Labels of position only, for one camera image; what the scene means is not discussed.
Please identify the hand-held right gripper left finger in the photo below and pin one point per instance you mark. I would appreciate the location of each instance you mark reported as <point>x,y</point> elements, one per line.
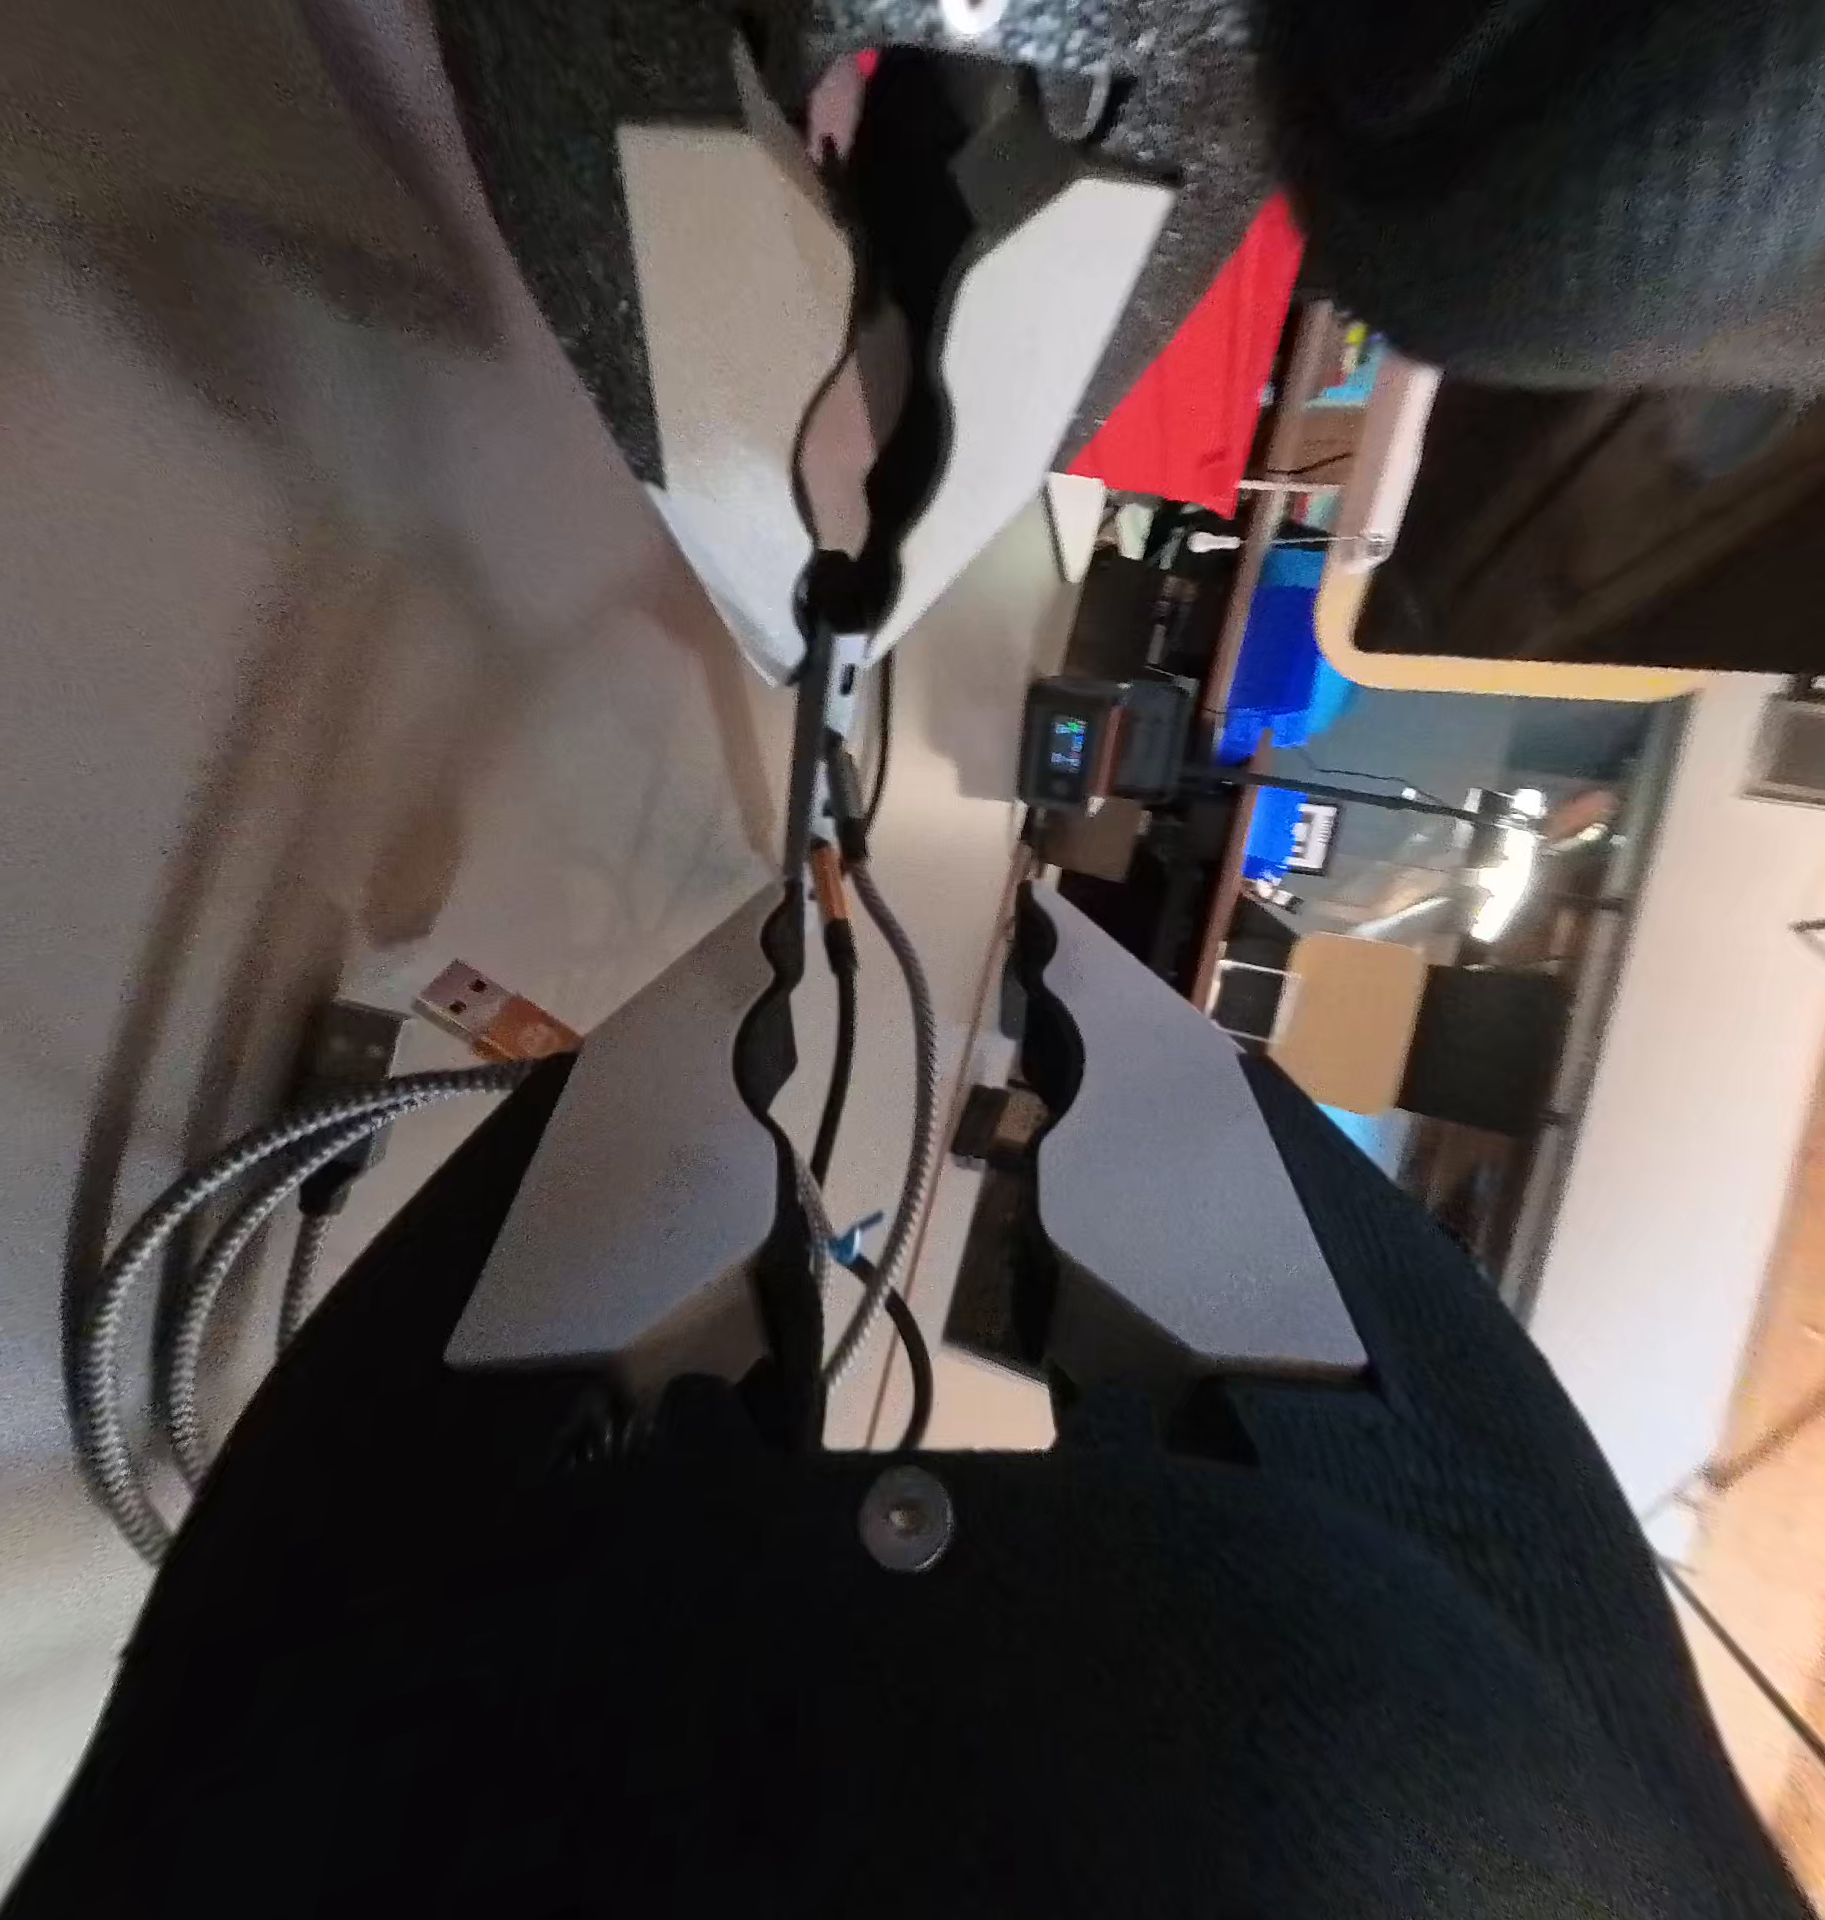
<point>627,1201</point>

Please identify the stack of blue bins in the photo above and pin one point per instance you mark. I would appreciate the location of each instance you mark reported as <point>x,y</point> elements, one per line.
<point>1279,660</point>

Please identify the white sheet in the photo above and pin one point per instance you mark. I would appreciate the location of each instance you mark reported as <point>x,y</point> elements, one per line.
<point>1074,526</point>

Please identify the small display device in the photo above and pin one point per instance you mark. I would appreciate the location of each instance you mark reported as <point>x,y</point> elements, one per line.
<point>1065,741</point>

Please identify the black framed printed tag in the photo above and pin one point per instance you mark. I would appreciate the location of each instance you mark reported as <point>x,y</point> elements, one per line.
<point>1313,835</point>

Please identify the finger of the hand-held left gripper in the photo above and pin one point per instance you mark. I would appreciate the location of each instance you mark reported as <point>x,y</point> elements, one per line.
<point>717,375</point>
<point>1032,346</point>

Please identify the black light stand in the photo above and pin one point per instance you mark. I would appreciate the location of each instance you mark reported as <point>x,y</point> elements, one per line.
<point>1347,790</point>

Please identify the frosted glass partition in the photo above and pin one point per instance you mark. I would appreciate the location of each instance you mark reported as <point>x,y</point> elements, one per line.
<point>1573,930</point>

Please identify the person's left forearm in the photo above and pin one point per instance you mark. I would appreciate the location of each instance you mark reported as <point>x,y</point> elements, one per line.
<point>1602,180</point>

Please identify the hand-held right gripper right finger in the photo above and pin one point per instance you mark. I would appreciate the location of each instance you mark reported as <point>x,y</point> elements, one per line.
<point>1197,1201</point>

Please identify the long wooden desk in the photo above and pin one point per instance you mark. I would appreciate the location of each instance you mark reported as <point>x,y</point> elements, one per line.
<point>1249,601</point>

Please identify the red plastic bin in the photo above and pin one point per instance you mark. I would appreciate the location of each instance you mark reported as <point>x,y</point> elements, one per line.
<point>1204,390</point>

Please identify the brown cardboard box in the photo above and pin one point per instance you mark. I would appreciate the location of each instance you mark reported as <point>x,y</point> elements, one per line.
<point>1089,843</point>

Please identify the wall air vent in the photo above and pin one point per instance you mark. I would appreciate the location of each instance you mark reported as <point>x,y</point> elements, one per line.
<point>1813,751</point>

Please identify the tan rounded panel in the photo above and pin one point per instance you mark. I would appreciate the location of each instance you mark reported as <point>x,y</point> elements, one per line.
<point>1347,1020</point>

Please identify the person's left hand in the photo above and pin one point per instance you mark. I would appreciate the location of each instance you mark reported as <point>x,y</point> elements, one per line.
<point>834,97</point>

